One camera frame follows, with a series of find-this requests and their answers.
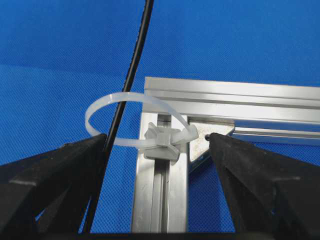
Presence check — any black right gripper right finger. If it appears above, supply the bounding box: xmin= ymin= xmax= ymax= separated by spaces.
xmin=207 ymin=133 xmax=320 ymax=235

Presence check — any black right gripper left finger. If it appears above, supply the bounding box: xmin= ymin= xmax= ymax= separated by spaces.
xmin=0 ymin=134 xmax=106 ymax=235

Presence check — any white zip tie loop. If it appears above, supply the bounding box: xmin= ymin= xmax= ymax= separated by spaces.
xmin=84 ymin=92 xmax=199 ymax=162

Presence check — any black wire with plug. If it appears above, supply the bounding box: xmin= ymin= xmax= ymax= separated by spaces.
xmin=82 ymin=0 xmax=155 ymax=233

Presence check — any silver aluminium extrusion frame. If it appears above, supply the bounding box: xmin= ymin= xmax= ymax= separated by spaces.
xmin=131 ymin=77 xmax=320 ymax=234

